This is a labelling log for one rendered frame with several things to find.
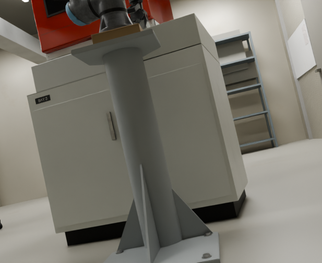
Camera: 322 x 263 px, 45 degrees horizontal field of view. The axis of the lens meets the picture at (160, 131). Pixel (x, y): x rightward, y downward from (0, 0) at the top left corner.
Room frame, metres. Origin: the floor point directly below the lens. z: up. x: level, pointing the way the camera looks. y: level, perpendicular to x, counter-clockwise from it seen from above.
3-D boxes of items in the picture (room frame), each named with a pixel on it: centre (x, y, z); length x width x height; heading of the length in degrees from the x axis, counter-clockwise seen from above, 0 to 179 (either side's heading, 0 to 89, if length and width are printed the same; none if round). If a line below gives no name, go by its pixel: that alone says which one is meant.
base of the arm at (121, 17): (1.60, 0.08, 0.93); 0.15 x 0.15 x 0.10
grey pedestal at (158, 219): (1.49, 0.10, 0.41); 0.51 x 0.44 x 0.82; 173
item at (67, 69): (2.01, 0.32, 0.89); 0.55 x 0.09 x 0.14; 74
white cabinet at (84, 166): (2.21, 0.11, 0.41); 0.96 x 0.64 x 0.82; 74
